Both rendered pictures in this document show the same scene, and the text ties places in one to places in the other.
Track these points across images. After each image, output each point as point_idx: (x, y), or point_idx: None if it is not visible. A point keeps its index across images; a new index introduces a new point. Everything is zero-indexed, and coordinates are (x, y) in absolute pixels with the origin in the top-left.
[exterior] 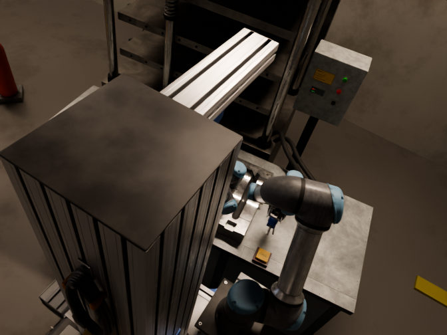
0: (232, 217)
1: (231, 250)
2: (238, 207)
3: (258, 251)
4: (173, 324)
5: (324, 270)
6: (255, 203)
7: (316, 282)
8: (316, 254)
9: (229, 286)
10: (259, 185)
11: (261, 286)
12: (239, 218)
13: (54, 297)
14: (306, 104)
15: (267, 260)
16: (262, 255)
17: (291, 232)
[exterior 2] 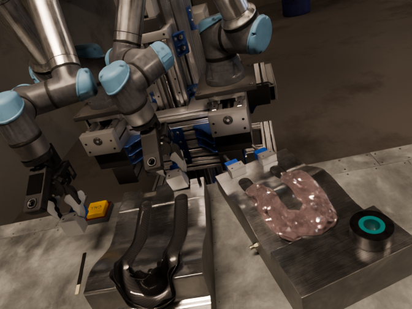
0: (149, 202)
1: None
2: (146, 223)
3: (103, 206)
4: None
5: (2, 254)
6: (116, 245)
7: (21, 233)
8: (8, 268)
9: (117, 108)
10: (70, 61)
11: (86, 135)
12: (137, 206)
13: (260, 68)
14: None
15: (89, 205)
16: (97, 205)
17: (48, 276)
